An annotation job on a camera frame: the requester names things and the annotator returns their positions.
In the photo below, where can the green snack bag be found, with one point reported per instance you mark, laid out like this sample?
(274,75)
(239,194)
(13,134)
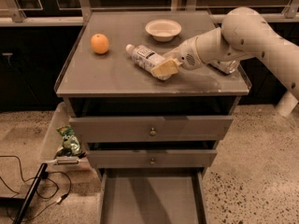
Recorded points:
(70,144)

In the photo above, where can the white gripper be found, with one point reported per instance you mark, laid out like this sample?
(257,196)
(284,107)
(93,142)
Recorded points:
(187,56)

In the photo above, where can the orange fruit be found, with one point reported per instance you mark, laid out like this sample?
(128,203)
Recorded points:
(99,43)

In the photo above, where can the white bowl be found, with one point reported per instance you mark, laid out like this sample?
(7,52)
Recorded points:
(163,30)

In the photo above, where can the grey bottom drawer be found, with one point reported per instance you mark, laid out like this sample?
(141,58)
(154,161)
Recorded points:
(152,196)

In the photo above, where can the black flat bar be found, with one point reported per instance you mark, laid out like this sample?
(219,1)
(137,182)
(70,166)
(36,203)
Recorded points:
(30,194)

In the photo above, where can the clear plastic bin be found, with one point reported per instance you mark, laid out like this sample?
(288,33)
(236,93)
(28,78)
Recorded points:
(52,142)

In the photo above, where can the blue labelled plastic bottle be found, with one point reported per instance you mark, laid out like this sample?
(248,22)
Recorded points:
(146,58)

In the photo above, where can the grey drawer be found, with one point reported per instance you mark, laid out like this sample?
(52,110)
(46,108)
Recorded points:
(152,196)
(151,129)
(151,158)

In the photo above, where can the grey top drawer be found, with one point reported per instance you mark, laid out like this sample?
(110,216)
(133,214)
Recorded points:
(151,129)

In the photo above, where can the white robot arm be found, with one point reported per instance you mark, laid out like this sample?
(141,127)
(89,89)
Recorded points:
(244,33)

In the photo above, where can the grey middle drawer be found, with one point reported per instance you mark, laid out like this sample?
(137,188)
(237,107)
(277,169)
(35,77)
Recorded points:
(151,158)

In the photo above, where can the grey drawer cabinet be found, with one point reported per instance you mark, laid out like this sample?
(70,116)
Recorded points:
(111,85)

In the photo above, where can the white post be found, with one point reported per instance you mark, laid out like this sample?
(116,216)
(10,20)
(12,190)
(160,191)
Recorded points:
(286,104)

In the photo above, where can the green soda can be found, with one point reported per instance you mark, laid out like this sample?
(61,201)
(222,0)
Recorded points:
(226,67)

